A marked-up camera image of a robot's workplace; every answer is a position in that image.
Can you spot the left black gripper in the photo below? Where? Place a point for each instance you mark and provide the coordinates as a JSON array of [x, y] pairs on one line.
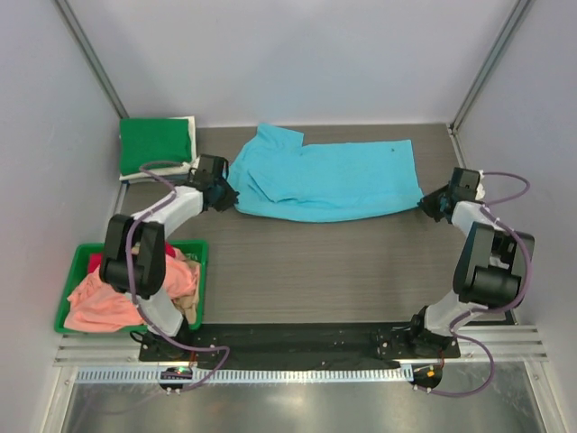
[[230, 198]]

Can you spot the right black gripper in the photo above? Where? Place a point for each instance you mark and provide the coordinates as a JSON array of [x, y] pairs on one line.
[[428, 203]]

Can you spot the light blue t shirt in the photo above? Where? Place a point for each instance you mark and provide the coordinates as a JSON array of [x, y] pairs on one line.
[[278, 175]]

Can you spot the green plastic bin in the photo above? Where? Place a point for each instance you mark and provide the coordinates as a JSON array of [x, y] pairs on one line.
[[196, 250]]

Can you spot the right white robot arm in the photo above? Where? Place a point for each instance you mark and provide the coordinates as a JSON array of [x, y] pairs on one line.
[[491, 275]]

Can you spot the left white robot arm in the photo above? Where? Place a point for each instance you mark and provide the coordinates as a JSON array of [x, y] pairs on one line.
[[134, 259]]

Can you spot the folded cream t shirt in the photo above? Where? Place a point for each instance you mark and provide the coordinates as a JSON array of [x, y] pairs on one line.
[[169, 168]]

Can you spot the folded grey blue t shirt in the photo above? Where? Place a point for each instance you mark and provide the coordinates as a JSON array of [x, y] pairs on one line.
[[171, 179]]

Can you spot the folded green t shirt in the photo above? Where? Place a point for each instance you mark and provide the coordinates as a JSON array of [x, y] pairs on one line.
[[145, 140]]

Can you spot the beige t shirt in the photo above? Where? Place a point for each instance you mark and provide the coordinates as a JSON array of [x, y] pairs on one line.
[[188, 303]]

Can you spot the red t shirt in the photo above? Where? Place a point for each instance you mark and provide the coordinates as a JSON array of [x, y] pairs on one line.
[[95, 259]]

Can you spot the salmon pink t shirt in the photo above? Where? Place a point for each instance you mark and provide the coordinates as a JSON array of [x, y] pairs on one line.
[[95, 307]]

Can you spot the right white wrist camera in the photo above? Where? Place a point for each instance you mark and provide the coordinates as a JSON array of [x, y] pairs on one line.
[[480, 190]]

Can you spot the aluminium rail front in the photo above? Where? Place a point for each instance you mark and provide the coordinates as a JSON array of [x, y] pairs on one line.
[[505, 343]]

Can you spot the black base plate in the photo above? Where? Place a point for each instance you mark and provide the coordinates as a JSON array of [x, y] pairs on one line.
[[323, 346]]

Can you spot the right aluminium frame post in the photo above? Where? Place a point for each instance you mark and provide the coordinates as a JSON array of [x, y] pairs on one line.
[[506, 33]]

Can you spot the aluminium frame post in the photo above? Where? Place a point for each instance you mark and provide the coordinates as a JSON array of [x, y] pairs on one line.
[[72, 23], [506, 33]]

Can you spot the white slotted cable duct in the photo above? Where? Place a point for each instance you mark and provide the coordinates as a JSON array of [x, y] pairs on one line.
[[179, 374]]

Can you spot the left aluminium frame post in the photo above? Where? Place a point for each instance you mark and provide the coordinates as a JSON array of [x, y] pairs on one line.
[[72, 23]]

